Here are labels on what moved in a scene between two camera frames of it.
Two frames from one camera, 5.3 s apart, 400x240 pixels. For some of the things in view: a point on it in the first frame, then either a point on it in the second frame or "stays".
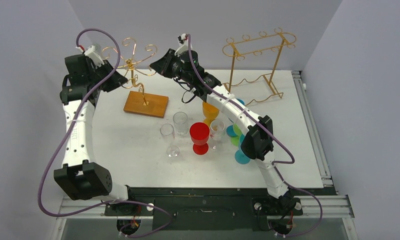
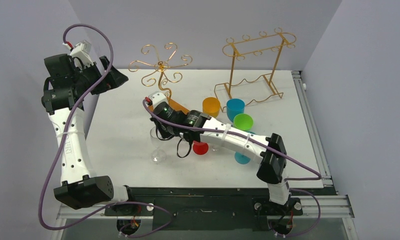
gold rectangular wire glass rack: [254, 62] stays
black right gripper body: [169, 66] -> [162, 128]
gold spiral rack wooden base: [137, 102] -> [162, 74]
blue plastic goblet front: [240, 156] stays
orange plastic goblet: [210, 112] stays
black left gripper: [116, 80] stays
